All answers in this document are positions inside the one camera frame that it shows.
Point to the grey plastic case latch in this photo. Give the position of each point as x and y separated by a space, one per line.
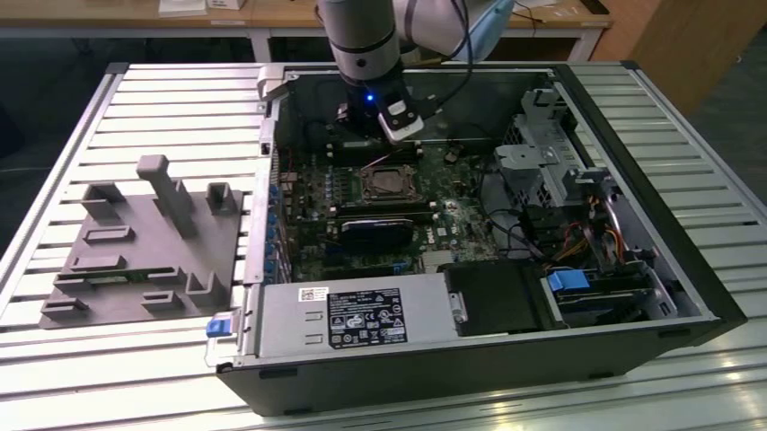
270 81

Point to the black open PC case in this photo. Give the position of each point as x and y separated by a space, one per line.
418 386

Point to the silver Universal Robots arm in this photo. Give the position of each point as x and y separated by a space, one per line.
361 40

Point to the grey parts rack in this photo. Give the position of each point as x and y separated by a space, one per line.
144 251

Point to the blue disk carrier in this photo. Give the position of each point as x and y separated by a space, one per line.
569 280

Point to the CPU socket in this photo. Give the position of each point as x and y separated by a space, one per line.
361 196

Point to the green motherboard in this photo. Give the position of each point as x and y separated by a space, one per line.
454 224

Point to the black graphics card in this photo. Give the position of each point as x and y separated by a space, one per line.
373 238

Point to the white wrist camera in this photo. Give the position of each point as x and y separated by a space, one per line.
402 123

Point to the silver power supply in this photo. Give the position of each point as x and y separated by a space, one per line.
286 314

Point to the white box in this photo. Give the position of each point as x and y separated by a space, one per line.
224 3
180 6

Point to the blue case latch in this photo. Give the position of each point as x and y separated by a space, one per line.
217 328

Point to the small silver heatsink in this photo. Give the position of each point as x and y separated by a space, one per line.
438 259

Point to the black disk bay cover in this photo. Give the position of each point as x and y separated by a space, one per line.
490 296

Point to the wooden cabinet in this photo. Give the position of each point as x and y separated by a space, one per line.
688 45

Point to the metal drive cage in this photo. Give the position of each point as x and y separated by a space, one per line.
538 148

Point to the wooden desk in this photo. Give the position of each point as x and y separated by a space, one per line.
120 20

